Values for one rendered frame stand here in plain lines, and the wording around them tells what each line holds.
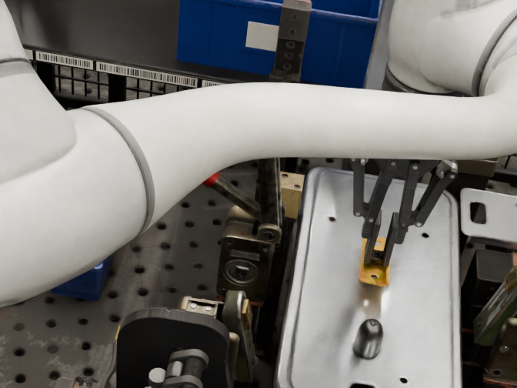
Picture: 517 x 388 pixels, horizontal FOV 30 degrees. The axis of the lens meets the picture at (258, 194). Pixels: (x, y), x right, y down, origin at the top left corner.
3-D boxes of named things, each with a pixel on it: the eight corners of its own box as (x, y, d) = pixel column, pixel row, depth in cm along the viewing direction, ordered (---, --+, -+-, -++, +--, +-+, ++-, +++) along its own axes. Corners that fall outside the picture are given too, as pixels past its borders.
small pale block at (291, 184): (270, 361, 151) (302, 192, 127) (248, 357, 152) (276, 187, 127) (273, 344, 154) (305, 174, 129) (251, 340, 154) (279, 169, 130)
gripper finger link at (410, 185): (409, 141, 114) (421, 142, 113) (398, 210, 121) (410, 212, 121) (408, 162, 111) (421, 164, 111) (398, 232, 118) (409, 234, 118)
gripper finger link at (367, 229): (378, 211, 118) (354, 206, 118) (369, 239, 121) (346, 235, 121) (378, 202, 119) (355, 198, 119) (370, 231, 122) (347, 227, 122)
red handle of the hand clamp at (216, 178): (280, 231, 121) (179, 161, 115) (268, 239, 122) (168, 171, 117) (284, 209, 124) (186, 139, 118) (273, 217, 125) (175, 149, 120)
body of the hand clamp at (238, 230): (247, 406, 145) (275, 244, 121) (202, 399, 145) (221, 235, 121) (253, 375, 149) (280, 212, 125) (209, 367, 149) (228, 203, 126)
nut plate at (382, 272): (388, 287, 121) (390, 281, 121) (358, 282, 122) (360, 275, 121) (391, 240, 128) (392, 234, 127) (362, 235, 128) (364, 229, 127)
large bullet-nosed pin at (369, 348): (375, 369, 117) (386, 334, 112) (350, 364, 117) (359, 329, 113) (377, 348, 119) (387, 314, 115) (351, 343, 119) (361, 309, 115)
